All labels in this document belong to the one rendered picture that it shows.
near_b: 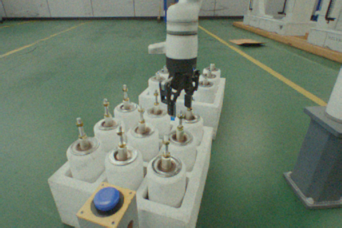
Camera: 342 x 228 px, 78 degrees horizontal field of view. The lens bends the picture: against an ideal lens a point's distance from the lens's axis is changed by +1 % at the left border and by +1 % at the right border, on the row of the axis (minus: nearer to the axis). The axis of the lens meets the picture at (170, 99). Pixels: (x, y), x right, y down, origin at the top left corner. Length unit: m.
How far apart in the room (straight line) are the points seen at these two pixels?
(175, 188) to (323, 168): 0.47
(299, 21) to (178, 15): 3.47
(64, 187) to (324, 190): 0.77
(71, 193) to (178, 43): 0.47
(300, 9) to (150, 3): 4.21
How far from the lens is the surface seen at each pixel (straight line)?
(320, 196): 0.88
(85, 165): 0.61
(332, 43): 3.03
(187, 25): 0.47
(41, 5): 7.44
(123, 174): 0.55
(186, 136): 0.63
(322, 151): 0.78
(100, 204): 0.38
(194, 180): 0.60
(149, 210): 0.55
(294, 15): 3.81
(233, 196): 0.83
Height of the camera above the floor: 0.62
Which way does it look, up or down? 26 degrees down
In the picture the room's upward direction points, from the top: straight up
